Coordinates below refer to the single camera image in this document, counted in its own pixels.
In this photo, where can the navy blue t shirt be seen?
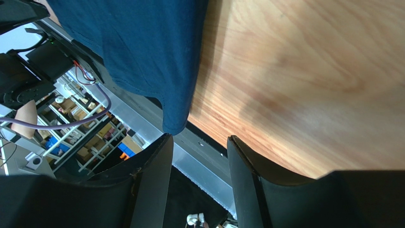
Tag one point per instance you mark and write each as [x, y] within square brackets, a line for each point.
[149, 47]

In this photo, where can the aluminium front rail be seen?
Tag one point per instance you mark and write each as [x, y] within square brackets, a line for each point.
[195, 157]

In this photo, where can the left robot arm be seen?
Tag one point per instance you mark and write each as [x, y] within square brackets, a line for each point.
[30, 73]

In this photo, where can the storage shelf with boxes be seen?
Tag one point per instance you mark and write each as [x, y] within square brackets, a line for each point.
[87, 147]

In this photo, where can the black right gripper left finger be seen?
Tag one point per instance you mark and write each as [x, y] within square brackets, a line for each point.
[132, 194]

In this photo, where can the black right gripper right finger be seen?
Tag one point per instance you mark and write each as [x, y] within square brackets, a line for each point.
[268, 195]

